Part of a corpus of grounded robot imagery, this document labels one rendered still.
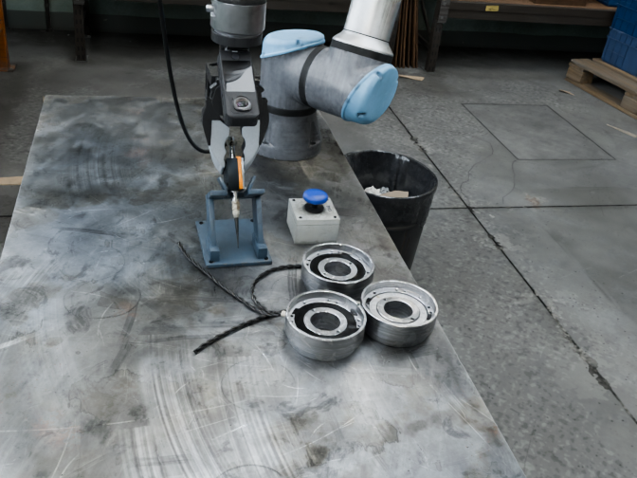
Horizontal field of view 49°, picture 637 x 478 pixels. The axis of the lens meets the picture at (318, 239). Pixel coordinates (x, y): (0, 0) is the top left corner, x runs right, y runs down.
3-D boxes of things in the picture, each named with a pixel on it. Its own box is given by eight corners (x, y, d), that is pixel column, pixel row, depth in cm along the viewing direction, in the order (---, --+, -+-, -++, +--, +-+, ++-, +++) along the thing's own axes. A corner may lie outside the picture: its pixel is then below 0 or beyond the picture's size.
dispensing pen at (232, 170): (230, 247, 103) (224, 134, 104) (226, 248, 107) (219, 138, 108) (245, 246, 104) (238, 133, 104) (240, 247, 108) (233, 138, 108)
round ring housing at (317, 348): (372, 327, 96) (376, 303, 94) (347, 375, 88) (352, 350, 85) (300, 304, 99) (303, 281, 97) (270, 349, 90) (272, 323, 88)
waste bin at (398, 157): (427, 309, 236) (454, 197, 214) (331, 315, 228) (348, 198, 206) (396, 253, 264) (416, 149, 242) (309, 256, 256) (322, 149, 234)
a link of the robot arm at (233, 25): (271, 7, 93) (209, 4, 91) (269, 41, 95) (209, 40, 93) (261, -8, 99) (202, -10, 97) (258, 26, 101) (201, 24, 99)
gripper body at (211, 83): (252, 100, 109) (257, 21, 102) (263, 121, 102) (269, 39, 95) (202, 100, 106) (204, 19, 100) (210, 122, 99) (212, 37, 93)
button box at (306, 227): (336, 243, 114) (340, 216, 111) (294, 244, 112) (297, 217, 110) (326, 217, 120) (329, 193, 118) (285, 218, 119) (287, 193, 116)
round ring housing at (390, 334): (438, 314, 100) (444, 291, 98) (426, 359, 92) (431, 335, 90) (367, 295, 102) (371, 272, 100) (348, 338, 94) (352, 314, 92)
